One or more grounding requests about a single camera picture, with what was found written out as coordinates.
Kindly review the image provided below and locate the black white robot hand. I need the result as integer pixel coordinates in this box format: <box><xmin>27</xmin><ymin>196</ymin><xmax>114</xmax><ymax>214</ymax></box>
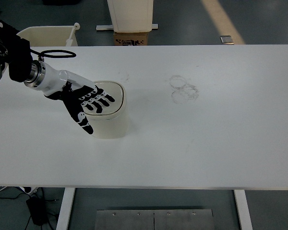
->
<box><xmin>41</xmin><ymin>64</ymin><xmax>115</xmax><ymax>135</ymax></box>

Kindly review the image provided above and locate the cream lidded trash can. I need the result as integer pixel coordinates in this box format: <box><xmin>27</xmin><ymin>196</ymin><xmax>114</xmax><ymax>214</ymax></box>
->
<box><xmin>83</xmin><ymin>81</ymin><xmax>128</xmax><ymax>139</ymax></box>

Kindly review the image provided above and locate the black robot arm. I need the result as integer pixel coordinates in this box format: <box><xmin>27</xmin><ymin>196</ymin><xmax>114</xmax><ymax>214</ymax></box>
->
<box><xmin>0</xmin><ymin>20</ymin><xmax>46</xmax><ymax>83</ymax></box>

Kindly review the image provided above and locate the cream plastic bin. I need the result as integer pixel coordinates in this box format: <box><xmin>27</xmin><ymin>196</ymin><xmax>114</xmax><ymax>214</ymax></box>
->
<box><xmin>17</xmin><ymin>23</ymin><xmax>80</xmax><ymax>47</ymax></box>

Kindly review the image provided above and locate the brown cardboard box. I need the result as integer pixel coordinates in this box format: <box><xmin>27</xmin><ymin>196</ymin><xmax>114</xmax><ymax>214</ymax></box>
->
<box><xmin>113</xmin><ymin>32</ymin><xmax>149</xmax><ymax>46</ymax></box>

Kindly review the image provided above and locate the white metal base bar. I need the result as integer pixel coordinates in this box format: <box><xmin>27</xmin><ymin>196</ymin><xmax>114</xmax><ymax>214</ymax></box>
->
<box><xmin>96</xmin><ymin>23</ymin><xmax>158</xmax><ymax>31</ymax></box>

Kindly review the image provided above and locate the black power adapter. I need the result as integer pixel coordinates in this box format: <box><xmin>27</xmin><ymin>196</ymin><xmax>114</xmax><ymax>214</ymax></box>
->
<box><xmin>26</xmin><ymin>197</ymin><xmax>48</xmax><ymax>226</ymax></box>

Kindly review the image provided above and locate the white left table leg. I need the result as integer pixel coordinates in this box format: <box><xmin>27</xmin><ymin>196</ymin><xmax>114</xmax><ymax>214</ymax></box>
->
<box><xmin>56</xmin><ymin>187</ymin><xmax>76</xmax><ymax>230</ymax></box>

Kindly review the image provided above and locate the white table leg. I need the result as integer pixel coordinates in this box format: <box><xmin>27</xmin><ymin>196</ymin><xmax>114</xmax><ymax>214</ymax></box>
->
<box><xmin>56</xmin><ymin>187</ymin><xmax>76</xmax><ymax>230</ymax></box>
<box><xmin>234</xmin><ymin>190</ymin><xmax>253</xmax><ymax>230</ymax></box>

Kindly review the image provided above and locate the grey floor plate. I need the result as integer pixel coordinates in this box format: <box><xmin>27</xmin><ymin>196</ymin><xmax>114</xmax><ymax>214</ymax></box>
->
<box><xmin>220</xmin><ymin>35</ymin><xmax>234</xmax><ymax>45</ymax></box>

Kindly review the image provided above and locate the white right table leg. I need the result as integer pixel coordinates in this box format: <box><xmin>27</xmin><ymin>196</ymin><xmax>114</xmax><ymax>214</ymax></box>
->
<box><xmin>234</xmin><ymin>190</ymin><xmax>253</xmax><ymax>230</ymax></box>

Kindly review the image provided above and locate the black looped cable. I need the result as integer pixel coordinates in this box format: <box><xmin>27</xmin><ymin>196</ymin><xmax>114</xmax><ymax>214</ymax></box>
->
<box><xmin>28</xmin><ymin>47</ymin><xmax>77</xmax><ymax>61</ymax></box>

